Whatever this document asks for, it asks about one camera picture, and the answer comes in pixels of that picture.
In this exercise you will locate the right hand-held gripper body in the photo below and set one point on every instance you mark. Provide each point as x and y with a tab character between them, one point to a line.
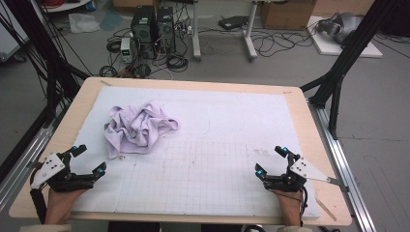
303	169

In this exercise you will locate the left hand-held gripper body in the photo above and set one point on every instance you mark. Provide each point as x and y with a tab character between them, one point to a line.
48	167

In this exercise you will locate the pink towel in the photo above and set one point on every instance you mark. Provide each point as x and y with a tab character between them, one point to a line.
135	129

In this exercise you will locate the person's left hand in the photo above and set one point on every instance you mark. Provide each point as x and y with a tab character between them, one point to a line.
59	204

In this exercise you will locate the person's right hand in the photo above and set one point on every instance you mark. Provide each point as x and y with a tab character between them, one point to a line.
291	208

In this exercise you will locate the white grid mat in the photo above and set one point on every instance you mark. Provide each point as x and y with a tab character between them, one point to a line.
209	161

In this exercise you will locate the brown tape strip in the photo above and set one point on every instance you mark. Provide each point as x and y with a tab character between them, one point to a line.
105	83

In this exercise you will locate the white power supply unit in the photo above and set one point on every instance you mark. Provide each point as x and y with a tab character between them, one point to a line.
126	50

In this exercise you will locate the white floor board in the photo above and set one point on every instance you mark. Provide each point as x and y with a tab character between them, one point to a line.
328	48

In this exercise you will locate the white table leg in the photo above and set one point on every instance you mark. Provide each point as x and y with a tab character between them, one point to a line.
196	32
249	35

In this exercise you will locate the white plastic bag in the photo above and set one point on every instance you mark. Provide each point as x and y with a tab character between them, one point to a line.
83	23

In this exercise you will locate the grey cabinet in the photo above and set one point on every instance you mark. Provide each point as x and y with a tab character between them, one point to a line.
8	42

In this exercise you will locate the blue sheet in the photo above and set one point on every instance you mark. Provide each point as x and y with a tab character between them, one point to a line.
111	21

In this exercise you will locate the brown cardboard box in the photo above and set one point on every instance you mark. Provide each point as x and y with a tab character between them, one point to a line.
286	14

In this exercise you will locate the black computer tower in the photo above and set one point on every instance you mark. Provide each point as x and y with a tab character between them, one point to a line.
166	30
143	30

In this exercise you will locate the grey helmet-shaped device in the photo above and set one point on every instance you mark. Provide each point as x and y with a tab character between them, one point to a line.
341	25

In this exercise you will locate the black flat device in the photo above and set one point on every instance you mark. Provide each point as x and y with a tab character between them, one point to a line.
232	22

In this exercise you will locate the grey metal bracket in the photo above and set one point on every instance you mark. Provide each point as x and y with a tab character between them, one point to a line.
338	184
34	165

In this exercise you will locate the aluminium rail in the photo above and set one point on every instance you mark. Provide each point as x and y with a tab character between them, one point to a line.
29	151
335	151

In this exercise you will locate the black frame stand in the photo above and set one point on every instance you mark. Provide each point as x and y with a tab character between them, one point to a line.
335	74
54	74

